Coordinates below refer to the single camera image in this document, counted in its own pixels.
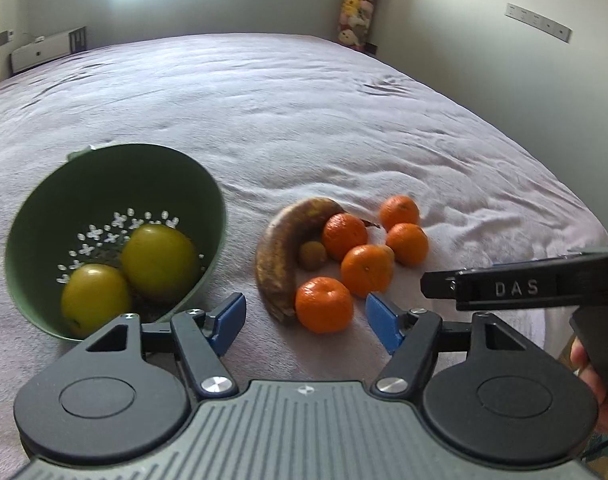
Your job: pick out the small brown round fruit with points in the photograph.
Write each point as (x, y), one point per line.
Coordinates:
(312, 252)

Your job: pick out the grey wall outlet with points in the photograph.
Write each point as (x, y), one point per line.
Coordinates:
(4, 38)

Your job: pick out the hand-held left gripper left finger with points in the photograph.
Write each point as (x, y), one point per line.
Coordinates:
(228, 322)

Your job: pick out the orange tangerine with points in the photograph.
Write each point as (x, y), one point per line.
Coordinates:
(407, 244)
(345, 235)
(324, 305)
(366, 270)
(399, 212)

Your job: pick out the yellow-green round fruit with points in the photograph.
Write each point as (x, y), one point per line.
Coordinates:
(96, 300)
(158, 260)

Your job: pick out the white wall switch panel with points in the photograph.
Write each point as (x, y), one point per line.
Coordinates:
(536, 21)

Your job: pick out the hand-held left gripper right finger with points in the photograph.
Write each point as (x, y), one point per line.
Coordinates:
(383, 321)

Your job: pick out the pinkish grey bed blanket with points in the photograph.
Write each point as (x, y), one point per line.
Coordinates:
(284, 110)

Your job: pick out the green colander bowl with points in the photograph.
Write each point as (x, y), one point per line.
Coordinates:
(58, 210)

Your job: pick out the brown overripe banana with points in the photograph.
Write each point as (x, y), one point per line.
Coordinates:
(279, 255)

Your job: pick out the person's right hand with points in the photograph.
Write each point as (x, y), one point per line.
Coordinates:
(601, 407)

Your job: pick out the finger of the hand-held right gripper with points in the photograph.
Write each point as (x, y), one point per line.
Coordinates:
(439, 285)

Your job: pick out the hanging plush toy organizer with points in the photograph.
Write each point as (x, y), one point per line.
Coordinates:
(359, 5)

